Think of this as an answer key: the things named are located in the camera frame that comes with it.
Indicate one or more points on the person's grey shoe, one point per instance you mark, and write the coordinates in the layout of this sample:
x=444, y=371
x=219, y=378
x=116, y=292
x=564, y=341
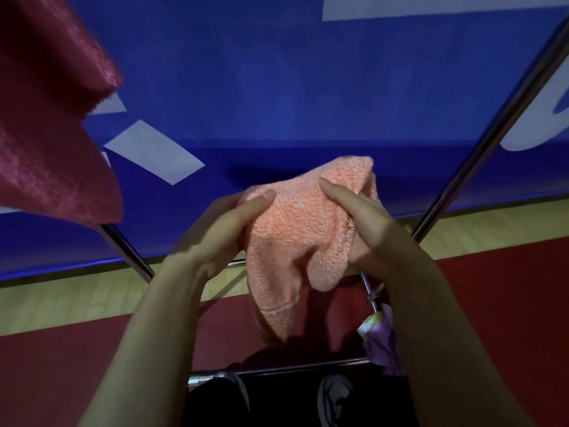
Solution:
x=240, y=386
x=333, y=395

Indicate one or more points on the pink towel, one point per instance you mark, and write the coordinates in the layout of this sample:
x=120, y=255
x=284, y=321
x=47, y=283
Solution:
x=49, y=142

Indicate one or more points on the person's left forearm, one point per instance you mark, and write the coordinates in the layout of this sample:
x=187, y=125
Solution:
x=146, y=351

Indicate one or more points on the blue banner with white print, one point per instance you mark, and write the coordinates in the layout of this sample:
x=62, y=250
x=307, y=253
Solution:
x=289, y=84

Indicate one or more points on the person's left hand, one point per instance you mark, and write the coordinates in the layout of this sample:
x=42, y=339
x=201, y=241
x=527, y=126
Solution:
x=213, y=235

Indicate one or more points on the purple towel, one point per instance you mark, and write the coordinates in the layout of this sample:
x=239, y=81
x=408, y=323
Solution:
x=384, y=346

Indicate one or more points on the person's right hand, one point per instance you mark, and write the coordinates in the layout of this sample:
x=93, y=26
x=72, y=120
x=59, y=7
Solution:
x=378, y=235

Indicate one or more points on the metal drying rack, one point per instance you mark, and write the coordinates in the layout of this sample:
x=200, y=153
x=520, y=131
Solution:
x=489, y=133

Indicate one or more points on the person's right forearm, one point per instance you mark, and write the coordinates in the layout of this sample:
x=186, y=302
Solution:
x=453, y=351

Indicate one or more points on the person's black trousers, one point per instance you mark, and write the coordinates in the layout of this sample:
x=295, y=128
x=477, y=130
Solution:
x=275, y=400

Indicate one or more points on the orange patterned towel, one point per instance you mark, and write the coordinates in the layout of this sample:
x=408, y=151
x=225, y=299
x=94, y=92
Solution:
x=298, y=226

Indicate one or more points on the yellow white cloth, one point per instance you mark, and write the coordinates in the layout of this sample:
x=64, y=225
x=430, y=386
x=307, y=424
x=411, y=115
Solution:
x=370, y=325

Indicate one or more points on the person's left grey shoe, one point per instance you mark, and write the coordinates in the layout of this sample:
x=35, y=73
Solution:
x=240, y=386

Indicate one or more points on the person's right grey shoe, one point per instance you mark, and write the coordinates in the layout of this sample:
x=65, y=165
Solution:
x=333, y=395

